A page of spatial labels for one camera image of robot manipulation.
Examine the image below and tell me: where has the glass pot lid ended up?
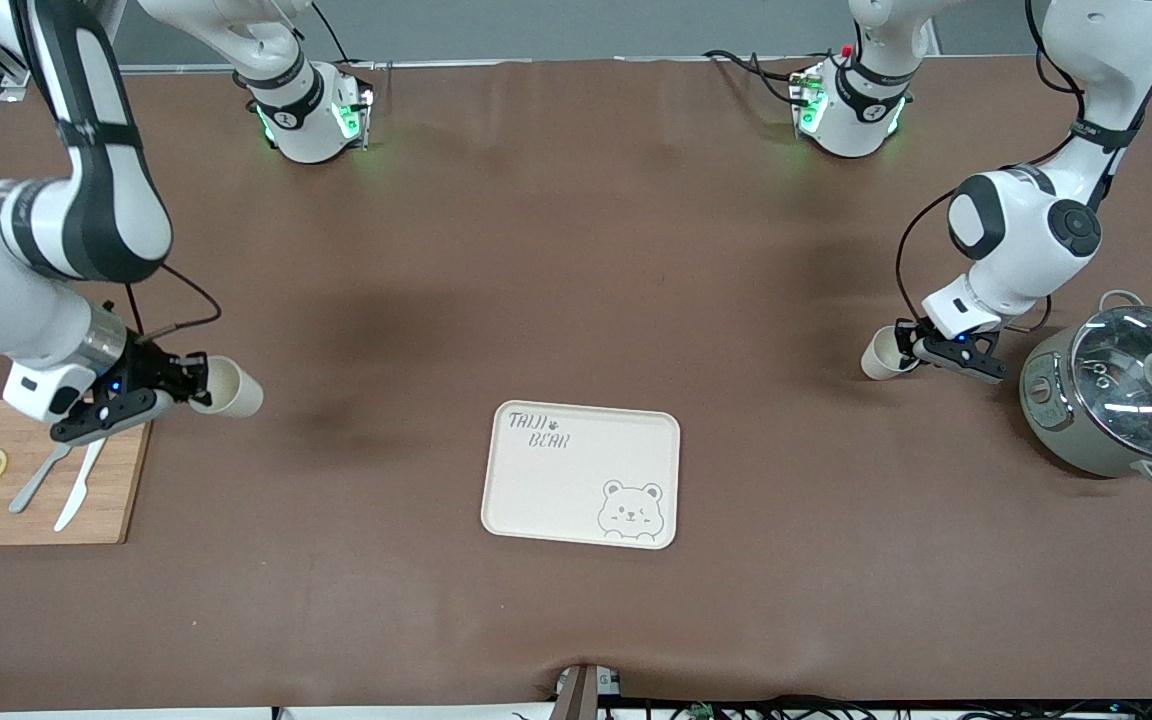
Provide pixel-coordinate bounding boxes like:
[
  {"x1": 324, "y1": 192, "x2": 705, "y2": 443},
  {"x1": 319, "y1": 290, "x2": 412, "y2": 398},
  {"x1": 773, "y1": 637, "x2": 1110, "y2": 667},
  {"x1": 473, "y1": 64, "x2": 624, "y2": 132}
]
[{"x1": 1071, "y1": 305, "x2": 1152, "y2": 461}]

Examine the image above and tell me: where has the white plastic knife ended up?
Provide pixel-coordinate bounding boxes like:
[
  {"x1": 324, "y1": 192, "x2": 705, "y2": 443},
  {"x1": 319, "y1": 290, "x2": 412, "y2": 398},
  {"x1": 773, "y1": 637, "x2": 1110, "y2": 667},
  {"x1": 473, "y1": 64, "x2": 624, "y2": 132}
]
[{"x1": 54, "y1": 437, "x2": 107, "y2": 533}]

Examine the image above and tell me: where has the brown table cover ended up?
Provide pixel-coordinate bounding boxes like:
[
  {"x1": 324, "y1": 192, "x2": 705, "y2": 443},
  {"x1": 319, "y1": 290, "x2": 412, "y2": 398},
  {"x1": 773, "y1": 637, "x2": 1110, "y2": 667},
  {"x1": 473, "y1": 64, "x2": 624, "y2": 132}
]
[{"x1": 0, "y1": 55, "x2": 1152, "y2": 713}]

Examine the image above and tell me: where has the cream bear print tray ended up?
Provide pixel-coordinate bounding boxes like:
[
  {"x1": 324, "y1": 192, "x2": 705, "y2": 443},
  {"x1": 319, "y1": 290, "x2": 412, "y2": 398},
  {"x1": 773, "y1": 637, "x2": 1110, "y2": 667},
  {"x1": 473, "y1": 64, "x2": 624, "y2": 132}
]
[{"x1": 481, "y1": 400, "x2": 682, "y2": 551}]

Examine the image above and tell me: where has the white IKEA cup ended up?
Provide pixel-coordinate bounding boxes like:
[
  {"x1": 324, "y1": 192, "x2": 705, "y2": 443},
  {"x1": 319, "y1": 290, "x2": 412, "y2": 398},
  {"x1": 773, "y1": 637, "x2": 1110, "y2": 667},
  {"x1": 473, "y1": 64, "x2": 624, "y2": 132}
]
[
  {"x1": 860, "y1": 325, "x2": 922, "y2": 382},
  {"x1": 186, "y1": 355, "x2": 265, "y2": 419}
]

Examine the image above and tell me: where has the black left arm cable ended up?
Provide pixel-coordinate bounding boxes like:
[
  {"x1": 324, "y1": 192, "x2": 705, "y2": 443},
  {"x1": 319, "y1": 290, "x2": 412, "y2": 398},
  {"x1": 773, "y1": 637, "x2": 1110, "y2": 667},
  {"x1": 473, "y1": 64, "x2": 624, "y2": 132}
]
[{"x1": 896, "y1": 0, "x2": 1152, "y2": 336}]

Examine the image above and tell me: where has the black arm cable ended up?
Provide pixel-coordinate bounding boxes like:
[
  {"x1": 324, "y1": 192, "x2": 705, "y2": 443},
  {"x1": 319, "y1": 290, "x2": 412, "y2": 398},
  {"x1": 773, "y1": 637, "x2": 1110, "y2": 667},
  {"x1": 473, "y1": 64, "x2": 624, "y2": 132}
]
[
  {"x1": 896, "y1": 0, "x2": 1152, "y2": 336},
  {"x1": 124, "y1": 262, "x2": 223, "y2": 346}
]

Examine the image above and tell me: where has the wooden cutting board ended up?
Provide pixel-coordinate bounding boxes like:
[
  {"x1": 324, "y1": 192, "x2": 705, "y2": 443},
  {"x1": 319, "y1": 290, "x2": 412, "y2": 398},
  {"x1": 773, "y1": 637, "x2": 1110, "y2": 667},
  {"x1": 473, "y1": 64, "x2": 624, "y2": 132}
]
[{"x1": 0, "y1": 400, "x2": 155, "y2": 547}]

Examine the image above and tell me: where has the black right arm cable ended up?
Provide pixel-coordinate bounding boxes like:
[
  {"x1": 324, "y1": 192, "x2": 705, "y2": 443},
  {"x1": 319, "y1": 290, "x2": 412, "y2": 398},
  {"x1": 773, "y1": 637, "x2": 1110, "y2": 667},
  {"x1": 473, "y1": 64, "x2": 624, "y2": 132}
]
[{"x1": 124, "y1": 262, "x2": 223, "y2": 346}]

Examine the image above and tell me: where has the black base cable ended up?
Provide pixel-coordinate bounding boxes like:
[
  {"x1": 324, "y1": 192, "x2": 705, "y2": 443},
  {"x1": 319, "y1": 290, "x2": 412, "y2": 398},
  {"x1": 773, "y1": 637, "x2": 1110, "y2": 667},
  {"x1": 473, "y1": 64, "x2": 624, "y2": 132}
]
[
  {"x1": 704, "y1": 48, "x2": 809, "y2": 106},
  {"x1": 311, "y1": 0, "x2": 377, "y2": 91}
]

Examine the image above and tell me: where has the grey plastic knife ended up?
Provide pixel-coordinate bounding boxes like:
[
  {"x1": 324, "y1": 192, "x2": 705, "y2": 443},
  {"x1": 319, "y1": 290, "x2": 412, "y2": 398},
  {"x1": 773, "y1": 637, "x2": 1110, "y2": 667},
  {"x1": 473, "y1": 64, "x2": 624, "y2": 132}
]
[{"x1": 8, "y1": 443, "x2": 72, "y2": 515}]

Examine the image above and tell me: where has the grey pot with glass lid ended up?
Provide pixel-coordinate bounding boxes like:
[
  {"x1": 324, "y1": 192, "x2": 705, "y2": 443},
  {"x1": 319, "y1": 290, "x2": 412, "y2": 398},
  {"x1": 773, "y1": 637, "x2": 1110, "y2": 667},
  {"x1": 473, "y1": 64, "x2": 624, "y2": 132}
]
[{"x1": 1019, "y1": 290, "x2": 1152, "y2": 489}]

